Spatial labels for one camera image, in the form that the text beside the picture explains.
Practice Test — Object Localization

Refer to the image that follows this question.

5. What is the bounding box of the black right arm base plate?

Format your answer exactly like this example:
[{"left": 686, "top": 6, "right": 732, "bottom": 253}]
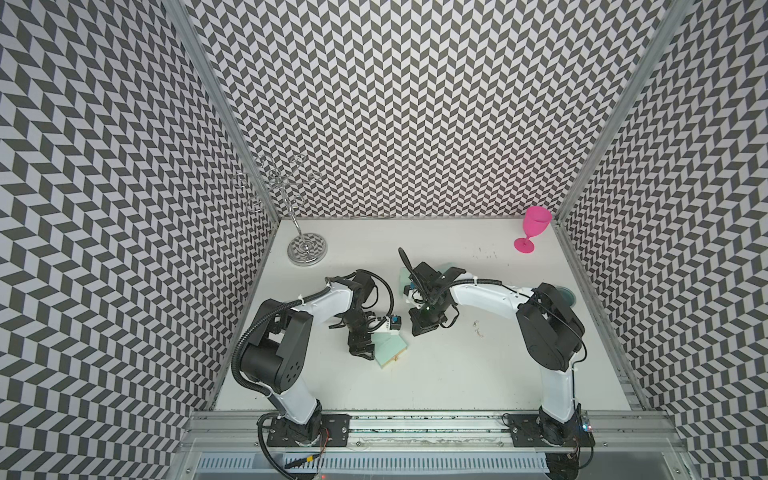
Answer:
[{"left": 502, "top": 412, "right": 595, "bottom": 448}]

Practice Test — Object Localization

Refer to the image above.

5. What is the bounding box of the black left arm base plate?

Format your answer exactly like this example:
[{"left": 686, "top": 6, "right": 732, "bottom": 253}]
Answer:
[{"left": 266, "top": 414, "right": 351, "bottom": 448}]

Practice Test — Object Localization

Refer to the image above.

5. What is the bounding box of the aluminium corner post left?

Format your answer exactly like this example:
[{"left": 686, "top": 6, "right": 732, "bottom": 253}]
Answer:
[{"left": 162, "top": 0, "right": 280, "bottom": 224}]

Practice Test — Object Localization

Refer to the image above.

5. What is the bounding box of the teal round cup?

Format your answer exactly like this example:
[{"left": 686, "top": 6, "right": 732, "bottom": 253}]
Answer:
[{"left": 557, "top": 286, "right": 577, "bottom": 307}]

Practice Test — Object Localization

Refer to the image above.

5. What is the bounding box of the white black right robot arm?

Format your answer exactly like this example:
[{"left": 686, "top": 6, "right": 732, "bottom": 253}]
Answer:
[{"left": 398, "top": 248, "right": 588, "bottom": 446}]

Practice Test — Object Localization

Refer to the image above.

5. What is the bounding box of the chrome jewelry tree stand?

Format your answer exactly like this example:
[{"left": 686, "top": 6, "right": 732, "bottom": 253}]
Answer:
[{"left": 233, "top": 153, "right": 328, "bottom": 267}]

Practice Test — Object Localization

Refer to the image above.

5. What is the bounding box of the mint green drawer jewelry box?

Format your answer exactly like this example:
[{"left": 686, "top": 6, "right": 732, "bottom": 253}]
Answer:
[{"left": 398, "top": 267, "right": 415, "bottom": 304}]

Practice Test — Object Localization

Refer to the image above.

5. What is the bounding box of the aluminium front rail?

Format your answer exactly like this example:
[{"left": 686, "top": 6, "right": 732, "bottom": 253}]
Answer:
[{"left": 168, "top": 410, "right": 699, "bottom": 479}]

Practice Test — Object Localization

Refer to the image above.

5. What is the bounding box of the aluminium corner post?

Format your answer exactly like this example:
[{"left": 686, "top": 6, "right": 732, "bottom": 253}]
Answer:
[
  {"left": 162, "top": 0, "right": 280, "bottom": 224},
  {"left": 555, "top": 0, "right": 694, "bottom": 224}
]

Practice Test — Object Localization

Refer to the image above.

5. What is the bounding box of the pink plastic wine glass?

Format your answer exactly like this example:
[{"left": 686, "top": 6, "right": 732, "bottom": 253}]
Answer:
[{"left": 514, "top": 206, "right": 553, "bottom": 254}]

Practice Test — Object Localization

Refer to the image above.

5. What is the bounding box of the aluminium corner post right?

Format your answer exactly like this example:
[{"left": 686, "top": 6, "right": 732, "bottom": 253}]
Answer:
[{"left": 555, "top": 0, "right": 694, "bottom": 224}]

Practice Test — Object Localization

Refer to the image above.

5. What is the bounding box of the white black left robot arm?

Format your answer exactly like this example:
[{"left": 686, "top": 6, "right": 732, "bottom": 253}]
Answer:
[{"left": 230, "top": 269, "right": 395, "bottom": 446}]

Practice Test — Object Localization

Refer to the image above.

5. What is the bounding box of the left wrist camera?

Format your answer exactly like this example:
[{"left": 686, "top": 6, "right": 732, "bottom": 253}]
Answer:
[{"left": 382, "top": 315, "right": 402, "bottom": 335}]

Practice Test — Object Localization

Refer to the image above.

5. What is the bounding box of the small earrings pile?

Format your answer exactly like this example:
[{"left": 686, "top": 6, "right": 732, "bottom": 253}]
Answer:
[{"left": 473, "top": 321, "right": 484, "bottom": 338}]

